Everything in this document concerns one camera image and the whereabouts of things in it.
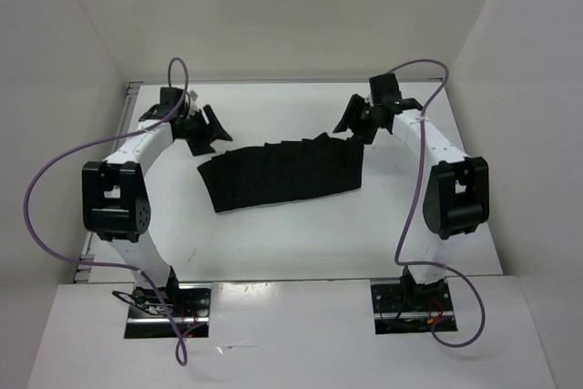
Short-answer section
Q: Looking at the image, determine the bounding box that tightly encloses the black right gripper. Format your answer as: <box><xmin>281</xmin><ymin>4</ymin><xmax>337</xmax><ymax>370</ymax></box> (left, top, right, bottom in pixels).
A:
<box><xmin>333</xmin><ymin>93</ymin><xmax>382</xmax><ymax>145</ymax></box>

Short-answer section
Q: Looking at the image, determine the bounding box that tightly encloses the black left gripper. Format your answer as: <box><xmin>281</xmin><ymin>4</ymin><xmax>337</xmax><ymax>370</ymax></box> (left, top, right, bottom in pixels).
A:
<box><xmin>178</xmin><ymin>104</ymin><xmax>231</xmax><ymax>157</ymax></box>

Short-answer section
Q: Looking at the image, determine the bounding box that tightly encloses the black skirt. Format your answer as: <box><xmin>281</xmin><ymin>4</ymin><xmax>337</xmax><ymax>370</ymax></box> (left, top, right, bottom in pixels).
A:
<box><xmin>198</xmin><ymin>133</ymin><xmax>364</xmax><ymax>213</ymax></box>

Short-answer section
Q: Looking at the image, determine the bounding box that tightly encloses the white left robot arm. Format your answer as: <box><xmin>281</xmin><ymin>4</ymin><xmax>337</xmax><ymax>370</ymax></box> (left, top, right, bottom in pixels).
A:
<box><xmin>82</xmin><ymin>104</ymin><xmax>232</xmax><ymax>316</ymax></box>

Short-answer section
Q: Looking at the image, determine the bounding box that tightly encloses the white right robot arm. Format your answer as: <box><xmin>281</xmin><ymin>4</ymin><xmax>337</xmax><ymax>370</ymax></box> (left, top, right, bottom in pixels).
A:
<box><xmin>333</xmin><ymin>95</ymin><xmax>489</xmax><ymax>310</ymax></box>

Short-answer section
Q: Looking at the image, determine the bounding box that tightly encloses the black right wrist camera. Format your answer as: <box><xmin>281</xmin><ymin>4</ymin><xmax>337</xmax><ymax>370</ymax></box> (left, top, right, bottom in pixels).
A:
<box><xmin>369</xmin><ymin>72</ymin><xmax>402</xmax><ymax>106</ymax></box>

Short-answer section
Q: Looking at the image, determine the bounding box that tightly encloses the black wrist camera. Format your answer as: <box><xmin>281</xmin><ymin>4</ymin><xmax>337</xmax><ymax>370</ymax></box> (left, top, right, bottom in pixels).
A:
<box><xmin>159</xmin><ymin>87</ymin><xmax>189</xmax><ymax>117</ymax></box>
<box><xmin>369</xmin><ymin>72</ymin><xmax>402</xmax><ymax>106</ymax></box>

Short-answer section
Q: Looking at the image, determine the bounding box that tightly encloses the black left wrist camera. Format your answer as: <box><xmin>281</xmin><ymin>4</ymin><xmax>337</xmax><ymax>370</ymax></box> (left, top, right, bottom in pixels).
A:
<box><xmin>159</xmin><ymin>87</ymin><xmax>189</xmax><ymax>117</ymax></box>

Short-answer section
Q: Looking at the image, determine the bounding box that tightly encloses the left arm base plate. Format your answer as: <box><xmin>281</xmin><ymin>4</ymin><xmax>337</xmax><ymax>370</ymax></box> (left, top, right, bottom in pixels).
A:
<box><xmin>112</xmin><ymin>282</ymin><xmax>211</xmax><ymax>339</ymax></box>

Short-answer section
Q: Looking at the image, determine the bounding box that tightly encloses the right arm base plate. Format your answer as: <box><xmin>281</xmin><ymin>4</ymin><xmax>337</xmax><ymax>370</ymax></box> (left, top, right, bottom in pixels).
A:
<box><xmin>370</xmin><ymin>279</ymin><xmax>457</xmax><ymax>335</ymax></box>

